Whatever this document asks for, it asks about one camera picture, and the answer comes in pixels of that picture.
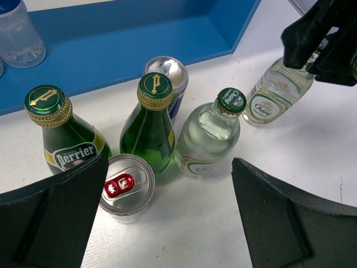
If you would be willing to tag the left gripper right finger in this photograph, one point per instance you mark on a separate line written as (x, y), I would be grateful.
(285, 226)

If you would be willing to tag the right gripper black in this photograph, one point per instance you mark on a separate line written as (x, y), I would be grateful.
(332, 55)

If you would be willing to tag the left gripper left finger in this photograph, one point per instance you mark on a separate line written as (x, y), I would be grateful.
(48, 223)

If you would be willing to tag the clear Chang bottle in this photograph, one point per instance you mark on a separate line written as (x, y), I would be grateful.
(278, 89)
(210, 133)

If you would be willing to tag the blue and yellow shelf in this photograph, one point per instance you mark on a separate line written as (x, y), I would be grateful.
(93, 46)

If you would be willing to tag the left green Perrier bottle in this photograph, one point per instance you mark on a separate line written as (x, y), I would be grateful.
(68, 140)

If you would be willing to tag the green perrier bottle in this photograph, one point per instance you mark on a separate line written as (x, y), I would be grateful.
(68, 140)
(148, 131)

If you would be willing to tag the silver can red tab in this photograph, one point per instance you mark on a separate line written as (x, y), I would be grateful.
(128, 188)

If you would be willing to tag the right green Perrier bottle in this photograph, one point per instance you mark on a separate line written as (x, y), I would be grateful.
(148, 131)

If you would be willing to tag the silver blue can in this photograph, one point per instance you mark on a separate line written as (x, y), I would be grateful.
(178, 75)

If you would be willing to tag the left water bottle blue label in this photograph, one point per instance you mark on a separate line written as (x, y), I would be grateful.
(1, 68)

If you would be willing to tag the water bottle blue label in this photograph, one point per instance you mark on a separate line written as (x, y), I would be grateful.
(1, 68)
(21, 45)

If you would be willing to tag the right water bottle blue label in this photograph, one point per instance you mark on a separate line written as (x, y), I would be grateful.
(21, 45)

